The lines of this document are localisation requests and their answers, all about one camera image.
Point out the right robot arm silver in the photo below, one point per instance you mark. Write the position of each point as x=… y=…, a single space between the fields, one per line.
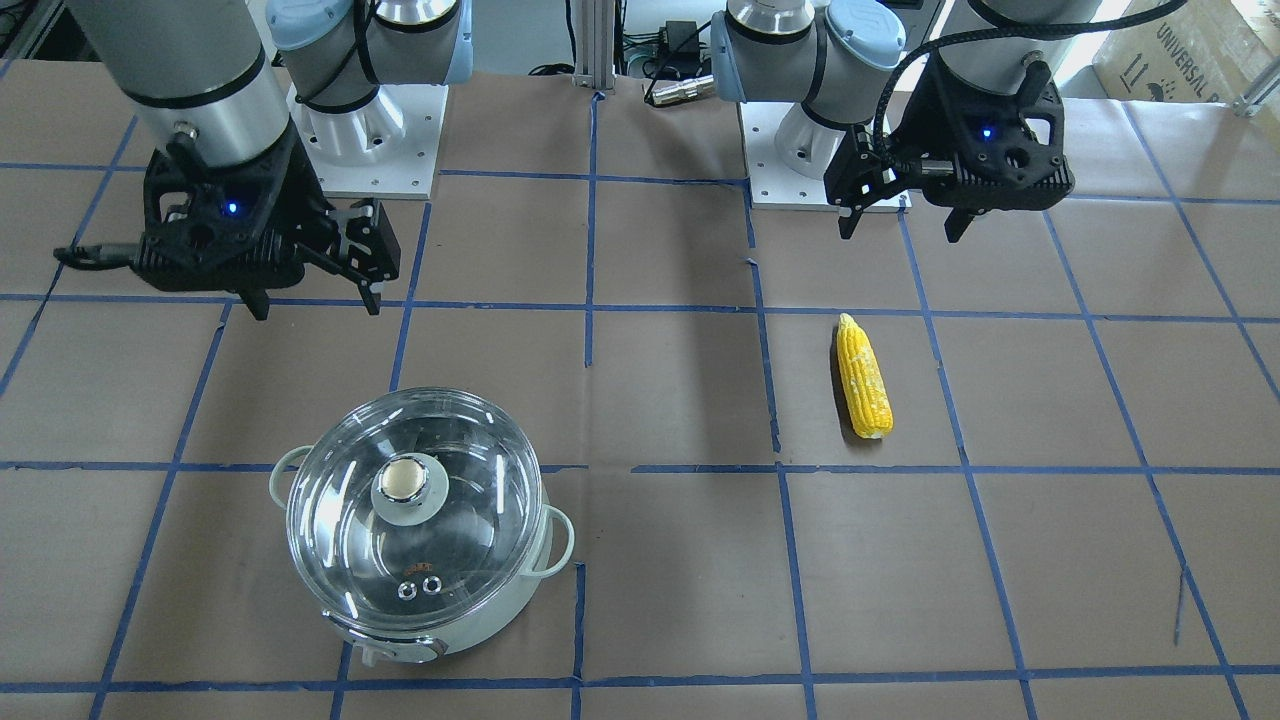
x=200 y=67

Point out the white steel cooking pot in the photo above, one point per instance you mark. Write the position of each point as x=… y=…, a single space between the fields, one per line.
x=480 y=610

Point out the cardboard box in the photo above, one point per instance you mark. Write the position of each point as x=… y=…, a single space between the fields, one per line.
x=1208 y=51

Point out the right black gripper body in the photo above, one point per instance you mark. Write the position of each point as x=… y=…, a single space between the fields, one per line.
x=303 y=193

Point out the glass pot lid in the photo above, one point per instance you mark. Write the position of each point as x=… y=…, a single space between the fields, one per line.
x=410 y=505

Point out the yellow corn cob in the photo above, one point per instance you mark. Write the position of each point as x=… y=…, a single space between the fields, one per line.
x=866 y=398

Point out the silver cable connector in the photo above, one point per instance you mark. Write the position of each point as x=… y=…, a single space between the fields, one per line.
x=680 y=92

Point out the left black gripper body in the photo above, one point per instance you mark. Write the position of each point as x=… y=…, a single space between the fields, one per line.
x=913 y=133

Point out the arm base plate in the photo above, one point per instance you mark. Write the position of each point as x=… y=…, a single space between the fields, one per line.
x=386 y=149
x=790 y=170

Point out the black power adapter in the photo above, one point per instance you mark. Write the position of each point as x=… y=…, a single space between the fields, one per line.
x=679 y=41

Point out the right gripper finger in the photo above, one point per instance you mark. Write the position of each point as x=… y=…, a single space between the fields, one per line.
x=257 y=301
x=370 y=293

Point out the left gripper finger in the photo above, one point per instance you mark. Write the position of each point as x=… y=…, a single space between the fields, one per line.
x=956 y=223
x=848 y=220

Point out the aluminium frame post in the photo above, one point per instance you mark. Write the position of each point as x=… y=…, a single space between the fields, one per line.
x=594 y=26

